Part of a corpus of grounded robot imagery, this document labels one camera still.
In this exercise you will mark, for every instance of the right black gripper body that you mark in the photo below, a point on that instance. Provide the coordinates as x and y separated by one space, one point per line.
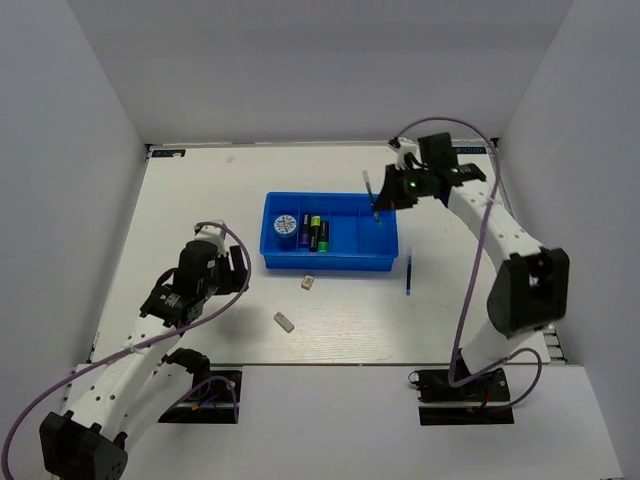
405 186

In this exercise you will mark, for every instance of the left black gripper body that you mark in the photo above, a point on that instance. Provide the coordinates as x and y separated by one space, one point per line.
226 279

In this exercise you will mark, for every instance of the green pen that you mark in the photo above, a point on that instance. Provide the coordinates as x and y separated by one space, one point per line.
369 190

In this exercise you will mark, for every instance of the grey eraser block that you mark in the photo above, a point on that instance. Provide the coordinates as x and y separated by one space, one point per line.
284 322

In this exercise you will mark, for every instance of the blue pen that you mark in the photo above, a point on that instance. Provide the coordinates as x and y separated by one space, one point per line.
409 270

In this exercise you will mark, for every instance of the blue round tape container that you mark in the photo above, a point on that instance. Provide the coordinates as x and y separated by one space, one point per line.
285 229

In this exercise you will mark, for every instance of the yellow cap black highlighter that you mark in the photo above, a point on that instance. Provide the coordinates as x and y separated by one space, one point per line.
315 227

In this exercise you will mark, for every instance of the green cap black highlighter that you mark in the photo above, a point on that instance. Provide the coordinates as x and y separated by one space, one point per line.
323 237

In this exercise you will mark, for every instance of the purple cap highlighter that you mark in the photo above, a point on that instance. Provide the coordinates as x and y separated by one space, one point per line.
304 232

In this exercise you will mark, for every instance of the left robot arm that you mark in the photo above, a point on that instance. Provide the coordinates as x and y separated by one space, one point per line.
151 373

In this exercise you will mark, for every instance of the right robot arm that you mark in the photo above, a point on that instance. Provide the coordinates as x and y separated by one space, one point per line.
466 192

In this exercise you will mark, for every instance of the beige eraser block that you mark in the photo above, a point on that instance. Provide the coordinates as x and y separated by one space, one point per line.
307 282

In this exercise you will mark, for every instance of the right corner label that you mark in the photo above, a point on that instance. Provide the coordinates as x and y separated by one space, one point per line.
470 150

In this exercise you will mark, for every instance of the corner label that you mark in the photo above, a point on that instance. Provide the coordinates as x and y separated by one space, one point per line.
470 150
168 153

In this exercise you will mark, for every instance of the blue divided plastic bin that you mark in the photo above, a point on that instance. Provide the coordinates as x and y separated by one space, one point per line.
356 242

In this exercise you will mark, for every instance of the left corner label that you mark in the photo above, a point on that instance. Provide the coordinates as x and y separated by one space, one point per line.
168 153

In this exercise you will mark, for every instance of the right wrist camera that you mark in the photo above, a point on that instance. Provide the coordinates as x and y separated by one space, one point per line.
407 155

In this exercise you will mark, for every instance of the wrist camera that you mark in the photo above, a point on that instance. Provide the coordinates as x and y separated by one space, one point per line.
407 155
211 234

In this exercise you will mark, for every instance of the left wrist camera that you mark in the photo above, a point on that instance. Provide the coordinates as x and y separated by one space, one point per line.
211 234

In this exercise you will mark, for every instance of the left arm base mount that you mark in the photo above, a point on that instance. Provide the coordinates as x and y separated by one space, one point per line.
214 403

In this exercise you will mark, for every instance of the metal table edge rail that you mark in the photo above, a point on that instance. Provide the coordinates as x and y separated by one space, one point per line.
531 286

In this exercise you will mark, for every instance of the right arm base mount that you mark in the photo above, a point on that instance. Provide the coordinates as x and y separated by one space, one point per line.
481 402

